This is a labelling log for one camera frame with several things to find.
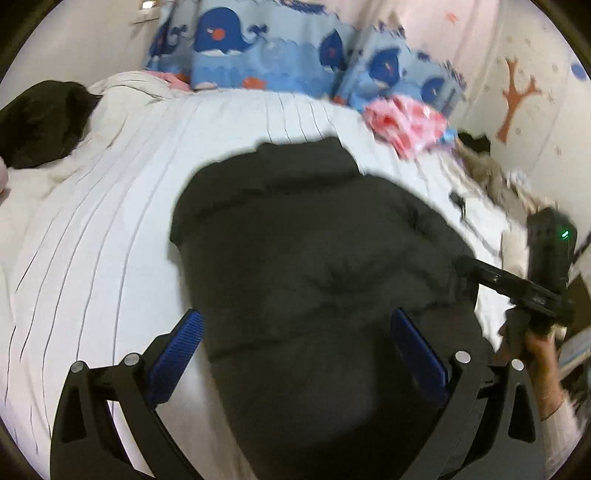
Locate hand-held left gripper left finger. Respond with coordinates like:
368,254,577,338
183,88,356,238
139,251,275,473
50,308,206,480

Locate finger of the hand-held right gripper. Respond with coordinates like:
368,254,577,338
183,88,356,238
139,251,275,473
457,255,515,298

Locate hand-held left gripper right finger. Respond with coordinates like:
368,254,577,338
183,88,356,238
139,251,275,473
390,308,546,480

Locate black padded jacket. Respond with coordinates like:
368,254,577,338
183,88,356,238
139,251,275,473
168,136,497,480

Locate person's right forearm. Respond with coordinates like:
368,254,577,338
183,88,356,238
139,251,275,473
538,388,585,480

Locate person's right hand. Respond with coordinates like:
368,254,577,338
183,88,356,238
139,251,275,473
525,333,562,398

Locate beige cloth pile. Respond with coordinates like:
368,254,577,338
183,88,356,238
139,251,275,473
455,148,559,217

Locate pale blue object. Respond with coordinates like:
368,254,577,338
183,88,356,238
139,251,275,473
556,330,589,370

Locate small black cloth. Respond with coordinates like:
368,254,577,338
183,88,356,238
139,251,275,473
457,131,491,153

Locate white striped duvet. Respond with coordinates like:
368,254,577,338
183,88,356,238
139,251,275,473
0,69,522,480

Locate pink and red patterned cloth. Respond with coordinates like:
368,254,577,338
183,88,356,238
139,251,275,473
362,95,455,160

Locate black garment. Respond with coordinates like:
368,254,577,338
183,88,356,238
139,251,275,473
0,80,102,169

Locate black cable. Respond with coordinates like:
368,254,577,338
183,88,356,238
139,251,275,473
449,191,504,254

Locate brown tree wall sticker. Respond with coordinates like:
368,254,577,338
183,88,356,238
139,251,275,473
495,56,542,144

